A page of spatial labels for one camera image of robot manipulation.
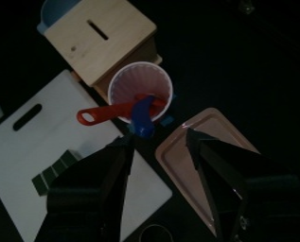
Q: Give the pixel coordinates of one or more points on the white plastic cutting board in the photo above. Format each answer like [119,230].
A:
[50,138]

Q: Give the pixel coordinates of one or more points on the blue bowl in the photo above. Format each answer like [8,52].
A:
[55,12]

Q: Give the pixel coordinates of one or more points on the white ribbed cup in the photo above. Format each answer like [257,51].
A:
[139,88]

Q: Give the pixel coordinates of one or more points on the wooden box with slot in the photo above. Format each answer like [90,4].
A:
[99,41]

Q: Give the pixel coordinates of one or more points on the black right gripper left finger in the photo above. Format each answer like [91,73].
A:
[88,192]

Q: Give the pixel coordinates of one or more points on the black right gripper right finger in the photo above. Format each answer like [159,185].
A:
[227,176]

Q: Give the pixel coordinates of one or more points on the dark green sushi roll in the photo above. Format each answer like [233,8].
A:
[54,171]

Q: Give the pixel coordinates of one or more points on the pink rectangular plate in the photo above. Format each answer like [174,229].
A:
[185,164]

